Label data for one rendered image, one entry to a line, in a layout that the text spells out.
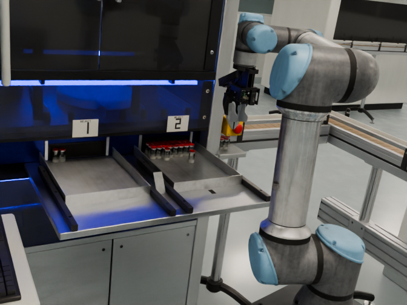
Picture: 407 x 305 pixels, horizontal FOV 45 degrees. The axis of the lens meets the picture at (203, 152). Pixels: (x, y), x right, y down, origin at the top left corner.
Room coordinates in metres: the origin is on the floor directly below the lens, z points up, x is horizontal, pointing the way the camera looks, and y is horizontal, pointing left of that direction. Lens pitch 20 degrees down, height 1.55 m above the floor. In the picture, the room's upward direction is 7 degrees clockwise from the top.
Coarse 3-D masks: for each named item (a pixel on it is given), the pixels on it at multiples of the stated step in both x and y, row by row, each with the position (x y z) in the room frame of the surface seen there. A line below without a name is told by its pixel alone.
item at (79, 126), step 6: (78, 120) 1.50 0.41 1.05; (84, 120) 1.51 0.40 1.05; (90, 120) 1.52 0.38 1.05; (96, 120) 1.53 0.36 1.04; (78, 126) 1.50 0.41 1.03; (84, 126) 1.51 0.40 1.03; (90, 126) 1.52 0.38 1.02; (96, 126) 1.53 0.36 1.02; (78, 132) 1.50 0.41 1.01; (84, 132) 1.51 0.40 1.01; (90, 132) 1.52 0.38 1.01; (96, 132) 1.53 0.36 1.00
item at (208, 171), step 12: (144, 156) 1.60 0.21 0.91; (204, 156) 1.75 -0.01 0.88; (216, 156) 1.68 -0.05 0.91; (156, 168) 1.51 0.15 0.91; (168, 168) 1.59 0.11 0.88; (180, 168) 1.60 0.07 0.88; (192, 168) 1.62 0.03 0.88; (204, 168) 1.63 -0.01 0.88; (216, 168) 1.65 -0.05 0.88; (228, 168) 1.60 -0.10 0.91; (168, 180) 1.43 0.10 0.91; (180, 180) 1.50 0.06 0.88; (192, 180) 1.44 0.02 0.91; (204, 180) 1.46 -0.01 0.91; (216, 180) 1.48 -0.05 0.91; (228, 180) 1.51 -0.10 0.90; (240, 180) 1.53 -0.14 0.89
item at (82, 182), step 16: (48, 160) 1.52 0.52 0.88; (80, 160) 1.56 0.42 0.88; (96, 160) 1.58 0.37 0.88; (112, 160) 1.60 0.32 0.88; (64, 176) 1.42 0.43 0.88; (80, 176) 1.43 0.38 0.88; (96, 176) 1.45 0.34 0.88; (112, 176) 1.46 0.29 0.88; (128, 176) 1.48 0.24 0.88; (64, 192) 1.24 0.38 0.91; (80, 192) 1.32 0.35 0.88; (96, 192) 1.27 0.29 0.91; (112, 192) 1.29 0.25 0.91; (128, 192) 1.32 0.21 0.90; (144, 192) 1.35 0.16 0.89
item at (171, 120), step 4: (168, 116) 1.67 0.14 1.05; (172, 116) 1.67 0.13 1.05; (176, 116) 1.68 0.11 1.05; (180, 116) 1.69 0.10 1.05; (184, 116) 1.70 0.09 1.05; (188, 116) 1.71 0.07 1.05; (168, 120) 1.67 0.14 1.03; (172, 120) 1.68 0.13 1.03; (176, 120) 1.68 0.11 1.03; (184, 120) 1.70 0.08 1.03; (168, 124) 1.67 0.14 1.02; (172, 124) 1.68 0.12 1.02; (180, 124) 1.69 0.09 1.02; (184, 124) 1.70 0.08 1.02; (168, 128) 1.67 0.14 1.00; (172, 128) 1.68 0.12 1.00; (180, 128) 1.70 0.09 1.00; (184, 128) 1.70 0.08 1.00
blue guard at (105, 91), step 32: (0, 96) 1.37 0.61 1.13; (32, 96) 1.42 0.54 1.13; (64, 96) 1.47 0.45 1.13; (96, 96) 1.53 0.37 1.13; (128, 96) 1.59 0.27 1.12; (160, 96) 1.65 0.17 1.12; (192, 96) 1.71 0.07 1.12; (0, 128) 1.37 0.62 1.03; (32, 128) 1.42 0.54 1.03; (64, 128) 1.47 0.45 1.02; (128, 128) 1.59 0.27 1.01; (160, 128) 1.66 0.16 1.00
